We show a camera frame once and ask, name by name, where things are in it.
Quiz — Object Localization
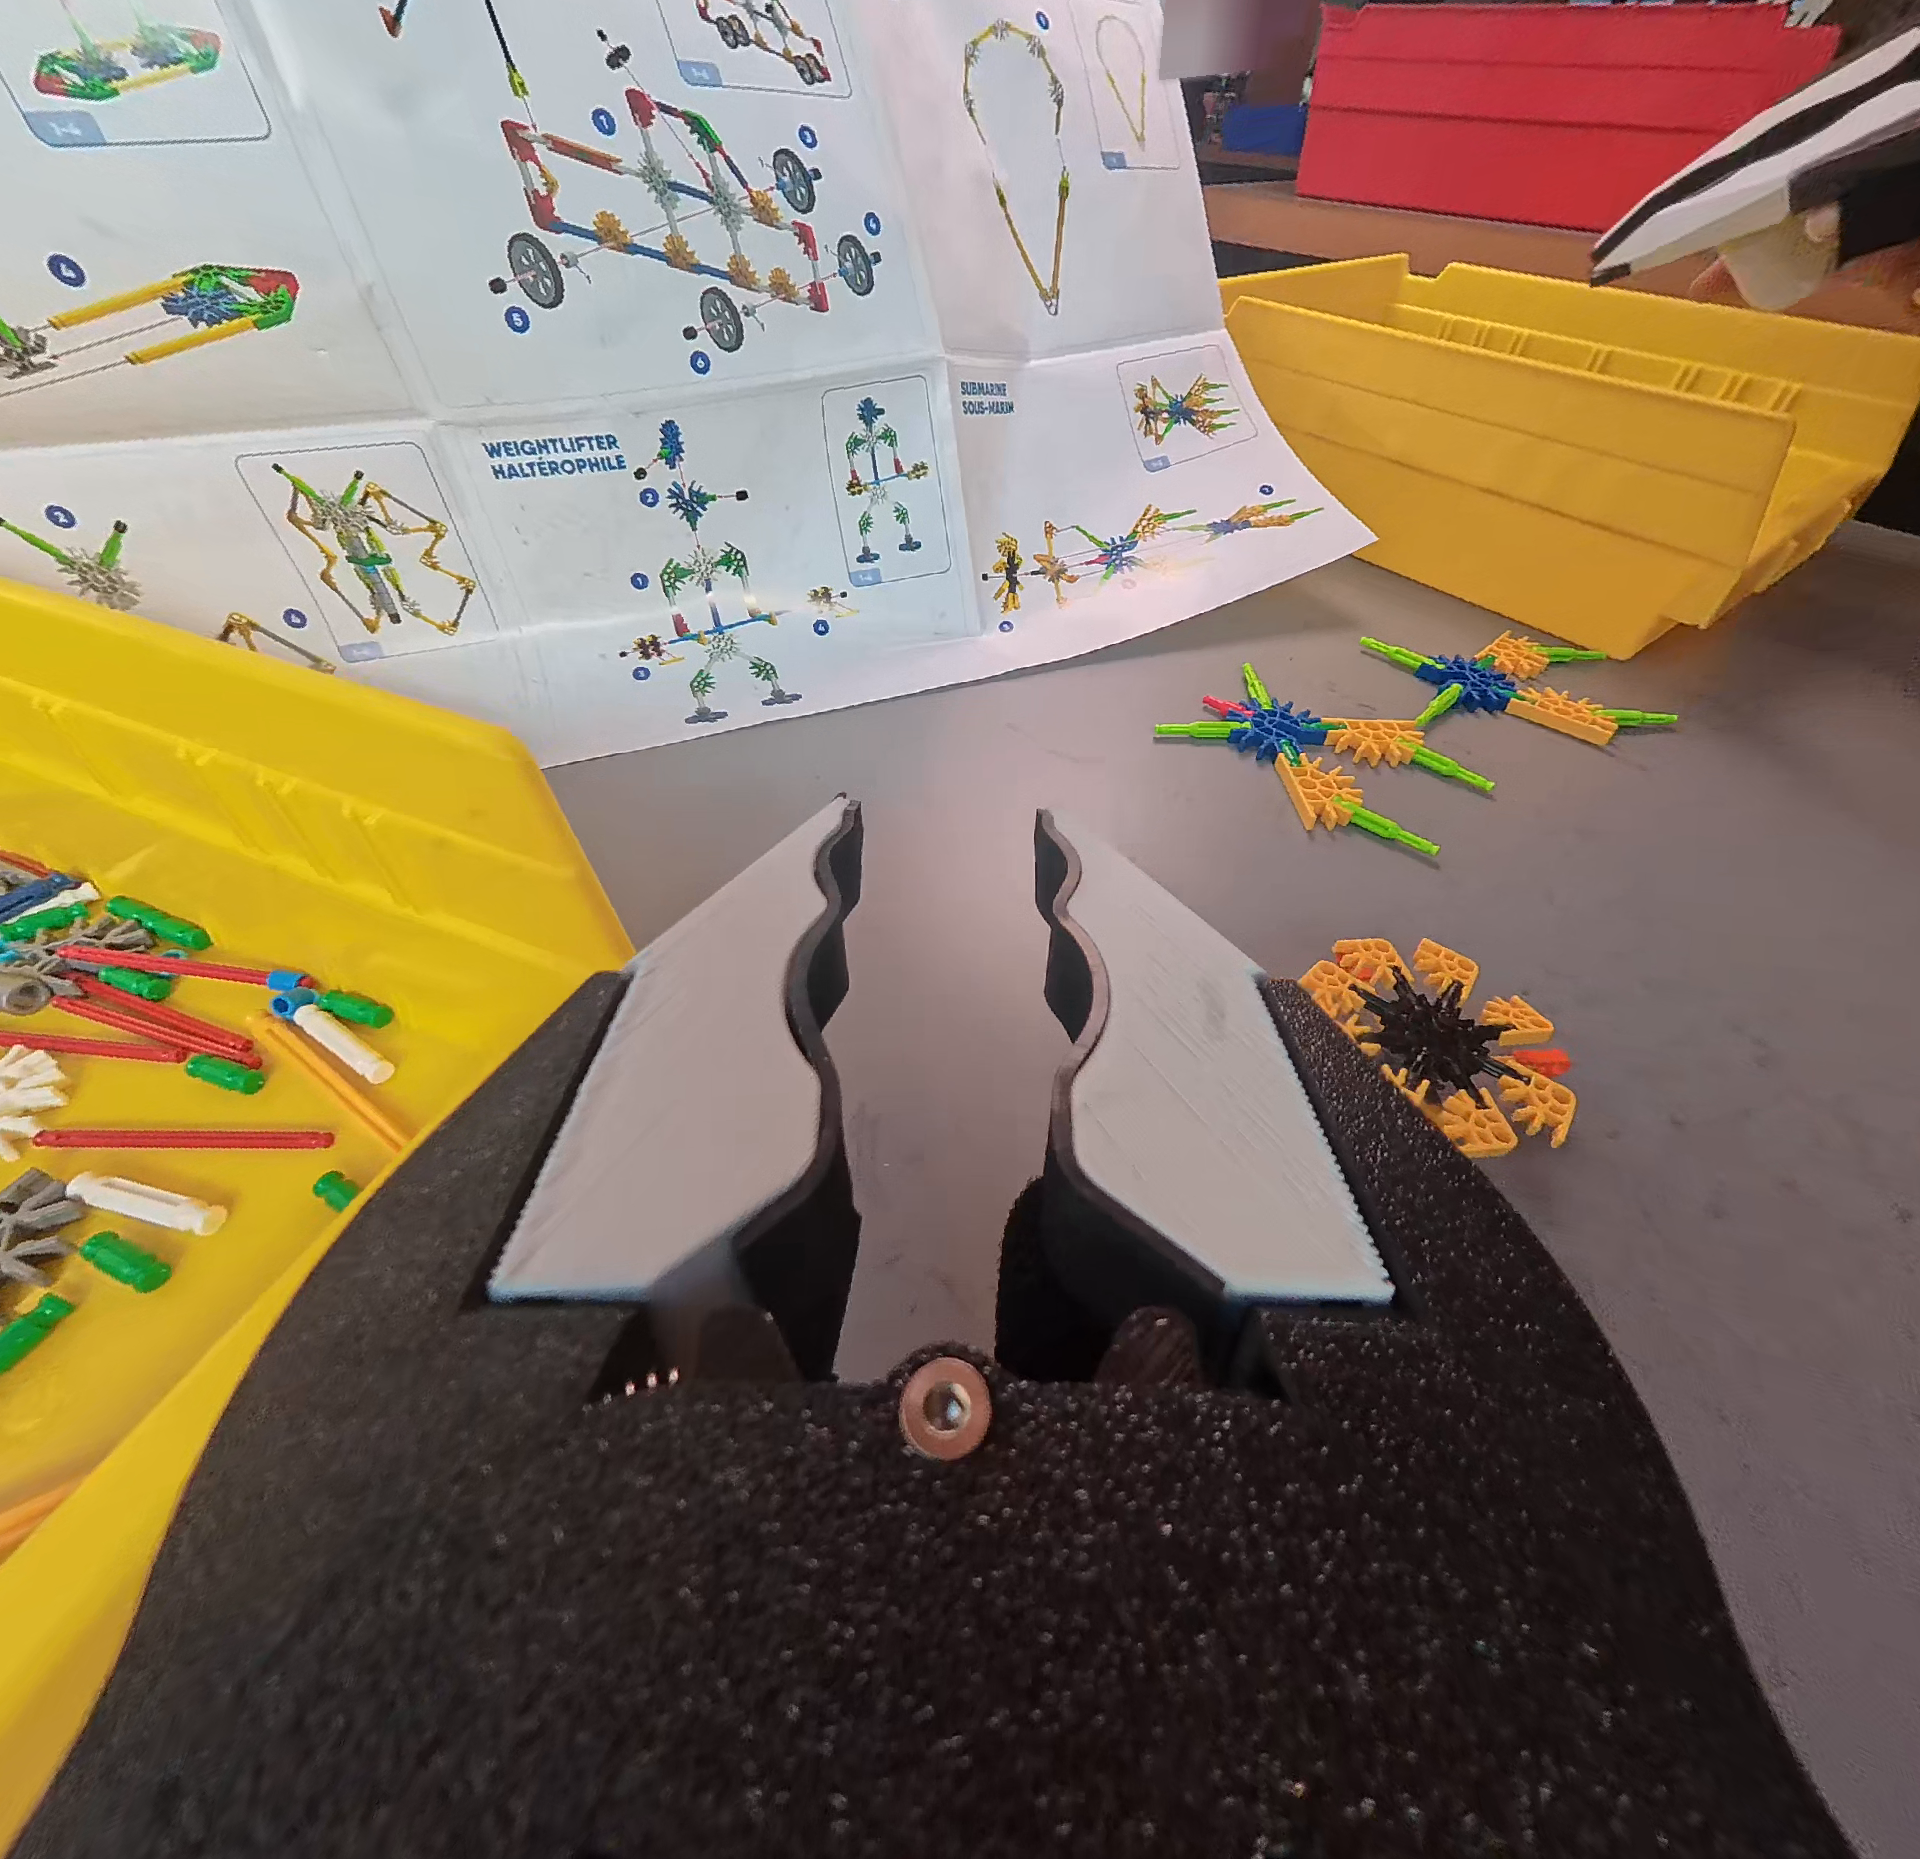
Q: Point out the black snowflake connector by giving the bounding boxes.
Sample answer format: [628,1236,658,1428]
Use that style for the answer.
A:
[1355,974,1532,1106]

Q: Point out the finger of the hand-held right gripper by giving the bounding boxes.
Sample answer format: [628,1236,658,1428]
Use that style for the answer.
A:
[1591,85,1920,289]
[1591,24,1920,266]

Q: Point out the white instruction sheet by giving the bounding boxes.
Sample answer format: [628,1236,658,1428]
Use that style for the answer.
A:
[0,0,1379,769]

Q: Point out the red plastic bin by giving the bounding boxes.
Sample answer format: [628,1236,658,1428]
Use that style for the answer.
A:
[1294,4,1846,236]

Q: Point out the pile of mixed toy pieces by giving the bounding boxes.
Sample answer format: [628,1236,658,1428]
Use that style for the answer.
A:
[0,846,414,1560]

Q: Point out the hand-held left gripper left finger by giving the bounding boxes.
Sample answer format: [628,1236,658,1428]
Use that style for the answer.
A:
[482,797,867,1309]

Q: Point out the yellow plastic bin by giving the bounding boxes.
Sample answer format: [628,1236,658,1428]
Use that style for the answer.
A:
[1218,249,1920,657]
[0,578,638,1809]

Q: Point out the blue yellow green toy assembly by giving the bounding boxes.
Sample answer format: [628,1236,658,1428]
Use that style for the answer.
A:
[1155,629,1679,857]

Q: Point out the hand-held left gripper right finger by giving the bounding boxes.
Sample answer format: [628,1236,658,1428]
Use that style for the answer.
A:
[1033,809,1400,1309]

